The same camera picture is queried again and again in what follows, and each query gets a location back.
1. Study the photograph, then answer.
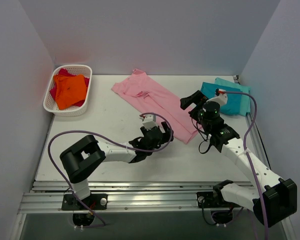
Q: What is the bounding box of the aluminium rail frame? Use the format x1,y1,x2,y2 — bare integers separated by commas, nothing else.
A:
16,109,296,240

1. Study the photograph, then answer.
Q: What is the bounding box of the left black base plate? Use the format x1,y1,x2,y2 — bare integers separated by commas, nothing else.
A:
61,193,108,211

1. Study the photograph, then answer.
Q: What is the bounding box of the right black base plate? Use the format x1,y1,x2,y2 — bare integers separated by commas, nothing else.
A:
196,191,240,209

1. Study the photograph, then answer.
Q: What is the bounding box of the pink t-shirt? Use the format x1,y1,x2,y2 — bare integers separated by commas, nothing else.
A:
111,69,198,144

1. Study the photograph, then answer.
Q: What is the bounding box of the folded light green t-shirt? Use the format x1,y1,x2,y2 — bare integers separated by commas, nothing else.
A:
214,77,251,116

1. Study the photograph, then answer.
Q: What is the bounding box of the magenta t-shirt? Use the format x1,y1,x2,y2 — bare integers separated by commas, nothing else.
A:
49,68,90,108

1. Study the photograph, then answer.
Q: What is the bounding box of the white perforated plastic basket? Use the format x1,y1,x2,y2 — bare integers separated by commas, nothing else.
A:
43,64,93,117

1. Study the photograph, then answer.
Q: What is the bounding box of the folded teal t-shirt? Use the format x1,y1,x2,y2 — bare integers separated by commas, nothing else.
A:
200,82,242,116

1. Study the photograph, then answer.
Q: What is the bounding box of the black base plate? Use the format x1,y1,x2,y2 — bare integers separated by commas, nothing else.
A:
196,191,240,209
61,193,108,211

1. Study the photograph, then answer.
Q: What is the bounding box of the orange t-shirt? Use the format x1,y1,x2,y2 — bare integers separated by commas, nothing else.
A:
53,74,87,110

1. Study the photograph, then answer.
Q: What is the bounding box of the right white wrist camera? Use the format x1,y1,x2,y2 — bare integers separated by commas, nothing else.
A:
207,88,228,107

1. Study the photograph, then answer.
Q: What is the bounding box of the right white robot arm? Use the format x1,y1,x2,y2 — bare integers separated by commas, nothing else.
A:
180,89,297,227

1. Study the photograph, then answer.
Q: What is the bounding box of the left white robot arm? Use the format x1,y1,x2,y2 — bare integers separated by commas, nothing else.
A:
59,121,174,210

